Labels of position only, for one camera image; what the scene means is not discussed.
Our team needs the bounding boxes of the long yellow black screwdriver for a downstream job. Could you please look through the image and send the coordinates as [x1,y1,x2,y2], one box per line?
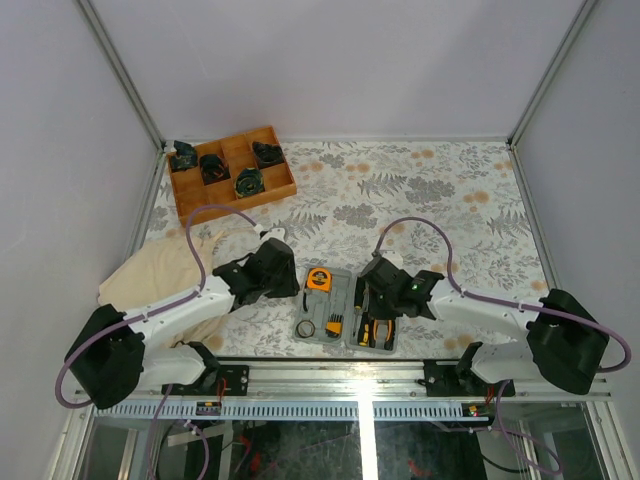
[354,283,366,310]

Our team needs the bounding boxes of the orange tape measure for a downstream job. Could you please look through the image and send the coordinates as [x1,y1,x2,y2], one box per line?
[302,267,332,313]

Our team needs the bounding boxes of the short yellow black screwdriver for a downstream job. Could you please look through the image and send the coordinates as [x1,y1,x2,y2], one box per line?
[356,320,372,347]

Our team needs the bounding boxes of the orange black pliers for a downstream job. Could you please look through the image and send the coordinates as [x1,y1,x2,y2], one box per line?
[369,320,396,351]

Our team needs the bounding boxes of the orange hex key set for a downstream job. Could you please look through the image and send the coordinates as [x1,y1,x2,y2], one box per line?
[325,314,344,338]

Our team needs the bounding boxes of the grey plastic tool case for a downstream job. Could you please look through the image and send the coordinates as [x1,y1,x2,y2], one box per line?
[292,265,397,355]

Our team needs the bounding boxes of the black tape roll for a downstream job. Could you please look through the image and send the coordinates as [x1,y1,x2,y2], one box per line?
[295,320,316,339]

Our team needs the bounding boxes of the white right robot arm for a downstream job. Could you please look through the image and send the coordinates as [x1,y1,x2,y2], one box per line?
[356,254,609,395]

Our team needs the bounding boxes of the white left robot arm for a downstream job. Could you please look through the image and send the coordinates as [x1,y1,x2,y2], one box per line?
[62,228,299,409]

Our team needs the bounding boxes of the dark rolled item centre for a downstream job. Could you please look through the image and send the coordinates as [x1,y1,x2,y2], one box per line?
[234,168,264,198]

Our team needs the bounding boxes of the dark rolled item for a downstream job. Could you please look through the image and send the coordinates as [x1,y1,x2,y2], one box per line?
[252,141,284,168]
[199,154,229,184]
[234,168,264,198]
[170,140,198,172]

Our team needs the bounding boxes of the beige cloth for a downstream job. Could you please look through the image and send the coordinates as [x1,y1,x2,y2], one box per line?
[98,229,227,343]

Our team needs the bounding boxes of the wooden compartment tray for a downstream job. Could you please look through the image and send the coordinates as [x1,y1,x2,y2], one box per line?
[167,125,297,225]

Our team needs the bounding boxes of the dark rolled item back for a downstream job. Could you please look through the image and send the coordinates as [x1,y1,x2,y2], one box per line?
[252,141,284,168]

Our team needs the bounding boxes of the dark rolled item far left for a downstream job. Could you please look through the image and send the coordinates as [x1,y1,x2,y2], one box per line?
[170,140,198,172]

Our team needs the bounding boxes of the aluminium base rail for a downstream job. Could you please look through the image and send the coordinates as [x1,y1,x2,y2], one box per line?
[74,357,616,421]

